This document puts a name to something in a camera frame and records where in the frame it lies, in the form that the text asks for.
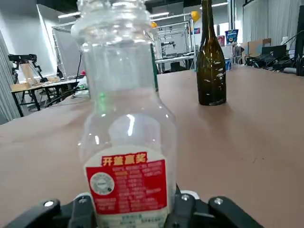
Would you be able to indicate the clear plastic drink bottle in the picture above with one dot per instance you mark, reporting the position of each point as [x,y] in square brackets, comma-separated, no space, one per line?
[123,71]

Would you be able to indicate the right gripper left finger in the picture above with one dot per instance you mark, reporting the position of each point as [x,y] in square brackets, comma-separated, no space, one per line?
[47,216]

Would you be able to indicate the black monitor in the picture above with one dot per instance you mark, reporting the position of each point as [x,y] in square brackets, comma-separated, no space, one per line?
[300,35]

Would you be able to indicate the wooden work table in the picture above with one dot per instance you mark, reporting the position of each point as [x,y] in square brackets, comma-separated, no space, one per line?
[35,86]

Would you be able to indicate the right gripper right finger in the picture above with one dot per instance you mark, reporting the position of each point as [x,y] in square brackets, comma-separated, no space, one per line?
[190,213]

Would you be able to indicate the dark glass bottle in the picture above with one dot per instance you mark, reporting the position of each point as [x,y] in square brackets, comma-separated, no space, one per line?
[211,78]

